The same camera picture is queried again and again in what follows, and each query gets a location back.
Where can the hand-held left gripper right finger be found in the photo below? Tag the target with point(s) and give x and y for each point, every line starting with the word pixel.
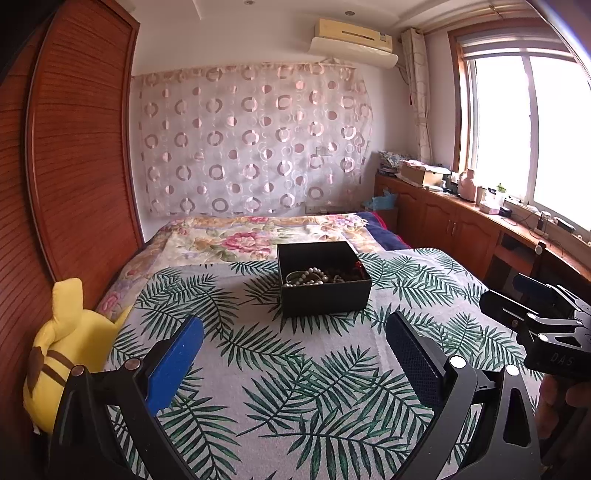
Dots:
pixel 413 360

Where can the green capped bottle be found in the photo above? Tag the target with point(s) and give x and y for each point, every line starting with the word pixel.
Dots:
pixel 501 194

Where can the white air conditioner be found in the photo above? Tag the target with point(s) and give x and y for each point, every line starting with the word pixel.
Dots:
pixel 351 39

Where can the white power strip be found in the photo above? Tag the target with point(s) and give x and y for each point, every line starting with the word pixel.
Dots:
pixel 541 226

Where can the white tissue box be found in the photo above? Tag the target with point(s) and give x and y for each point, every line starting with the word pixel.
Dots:
pixel 489 207

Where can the floral blanket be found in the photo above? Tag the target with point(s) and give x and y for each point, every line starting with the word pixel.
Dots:
pixel 221 244

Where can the pile of papers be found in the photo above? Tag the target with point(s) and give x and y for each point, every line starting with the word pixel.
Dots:
pixel 392 161

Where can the blue plastic bag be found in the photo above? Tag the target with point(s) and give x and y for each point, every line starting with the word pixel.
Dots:
pixel 381 203

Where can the black storage box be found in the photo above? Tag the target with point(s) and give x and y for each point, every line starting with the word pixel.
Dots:
pixel 323 295

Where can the sheer circle pattern curtain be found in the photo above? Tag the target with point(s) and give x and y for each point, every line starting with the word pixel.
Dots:
pixel 249 138

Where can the dark blue blanket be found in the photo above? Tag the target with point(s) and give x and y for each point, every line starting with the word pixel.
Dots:
pixel 383 230

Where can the beige window curtain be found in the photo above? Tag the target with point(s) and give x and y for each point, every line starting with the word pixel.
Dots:
pixel 418 92

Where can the leaf print bedsheet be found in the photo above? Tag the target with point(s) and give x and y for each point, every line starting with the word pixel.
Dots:
pixel 286 392

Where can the cardboard box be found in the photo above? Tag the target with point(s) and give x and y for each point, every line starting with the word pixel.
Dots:
pixel 422 174

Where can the person's right hand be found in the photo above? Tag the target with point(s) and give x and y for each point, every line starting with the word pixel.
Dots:
pixel 563 401

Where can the wooden framed window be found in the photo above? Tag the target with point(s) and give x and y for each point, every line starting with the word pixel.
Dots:
pixel 531 124

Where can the small black device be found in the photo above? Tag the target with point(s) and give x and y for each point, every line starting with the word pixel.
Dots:
pixel 505 211

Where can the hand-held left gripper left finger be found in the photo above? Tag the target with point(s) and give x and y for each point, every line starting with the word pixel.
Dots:
pixel 178 364

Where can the yellow plush toy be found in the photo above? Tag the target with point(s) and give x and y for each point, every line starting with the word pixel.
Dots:
pixel 51 341

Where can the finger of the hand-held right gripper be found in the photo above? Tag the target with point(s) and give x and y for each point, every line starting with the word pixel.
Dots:
pixel 508 311
pixel 535 293

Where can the wooden cabinet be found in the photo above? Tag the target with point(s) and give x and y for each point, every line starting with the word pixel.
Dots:
pixel 443 226

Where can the pink kettle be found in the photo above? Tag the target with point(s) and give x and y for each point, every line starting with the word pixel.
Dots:
pixel 467 187

